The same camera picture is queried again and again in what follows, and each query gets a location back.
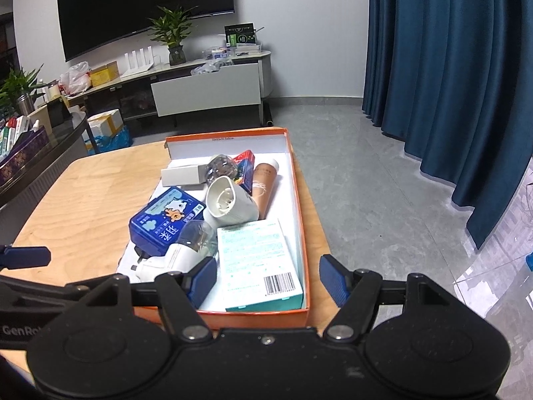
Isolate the teal cardboard box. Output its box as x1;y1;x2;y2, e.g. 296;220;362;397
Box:
217;219;303;312

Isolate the black curved side table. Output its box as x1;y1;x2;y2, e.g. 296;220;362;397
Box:
1;111;89;207

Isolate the blue plastic bag on floor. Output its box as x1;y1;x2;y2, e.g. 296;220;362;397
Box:
82;126;133;155

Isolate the potted plant on cabinet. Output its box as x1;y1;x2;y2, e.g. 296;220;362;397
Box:
149;6;193;66

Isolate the white yellow carton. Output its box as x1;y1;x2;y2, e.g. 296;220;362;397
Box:
88;108;124;137

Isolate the white TV cabinet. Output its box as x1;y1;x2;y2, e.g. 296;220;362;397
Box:
69;51;273;125

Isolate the black green display box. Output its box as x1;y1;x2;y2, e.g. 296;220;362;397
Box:
224;23;257;48

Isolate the blue cartoon tin box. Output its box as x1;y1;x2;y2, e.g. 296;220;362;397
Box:
128;187;206;256

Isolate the small white product box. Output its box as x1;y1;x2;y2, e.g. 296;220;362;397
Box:
161;164;208;187

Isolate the yellow box on cabinet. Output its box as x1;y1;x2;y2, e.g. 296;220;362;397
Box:
89;61;120;88

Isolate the white plastic bag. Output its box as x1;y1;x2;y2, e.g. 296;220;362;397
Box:
59;61;91;96

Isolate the white round plug-in device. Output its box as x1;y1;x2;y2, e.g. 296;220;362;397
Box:
203;176;259;228

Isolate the white router with antennas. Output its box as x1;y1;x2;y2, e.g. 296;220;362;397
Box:
121;46;155;77

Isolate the rose gold spray bottle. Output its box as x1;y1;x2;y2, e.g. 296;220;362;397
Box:
252;159;279;219

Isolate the white plug-in vaporizer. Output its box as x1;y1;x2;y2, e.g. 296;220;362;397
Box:
129;220;218;283

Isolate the clear glass refill bottle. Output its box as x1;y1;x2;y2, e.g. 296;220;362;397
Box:
206;154;239;183

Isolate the potted plant in steel cup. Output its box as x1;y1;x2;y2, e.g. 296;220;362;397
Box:
1;65;43;119

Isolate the purple patterned storage box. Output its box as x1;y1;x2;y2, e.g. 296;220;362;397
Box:
0;126;49;185

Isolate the blue curtain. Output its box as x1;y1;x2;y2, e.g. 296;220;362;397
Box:
362;0;532;247

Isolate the orange white box tray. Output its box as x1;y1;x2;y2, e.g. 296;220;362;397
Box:
118;128;310;329

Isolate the red playing card box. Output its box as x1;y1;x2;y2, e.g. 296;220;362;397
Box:
233;150;255;195

